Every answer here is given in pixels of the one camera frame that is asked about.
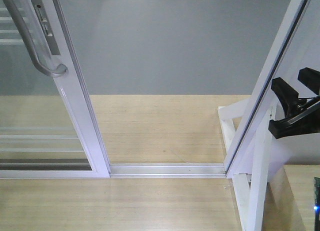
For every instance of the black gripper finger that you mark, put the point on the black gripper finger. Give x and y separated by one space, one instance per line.
294 107
305 122

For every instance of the grey metal door handle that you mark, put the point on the grey metal door handle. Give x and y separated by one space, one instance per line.
23 30

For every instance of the white sliding glass door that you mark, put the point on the white sliding glass door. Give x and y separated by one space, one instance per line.
48 129

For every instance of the grey door lock plate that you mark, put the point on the grey door lock plate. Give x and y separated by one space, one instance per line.
42 17

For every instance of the light wooden box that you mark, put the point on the light wooden box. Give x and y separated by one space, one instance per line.
290 198

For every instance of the white triangular support brace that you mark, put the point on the white triangular support brace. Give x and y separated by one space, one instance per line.
249 170

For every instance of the wooden platform board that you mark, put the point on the wooden platform board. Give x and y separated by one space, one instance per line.
136 129

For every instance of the aluminium floor track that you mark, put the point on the aluminium floor track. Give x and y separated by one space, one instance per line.
167 170

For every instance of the white door frame post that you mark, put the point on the white door frame post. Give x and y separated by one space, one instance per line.
253 109

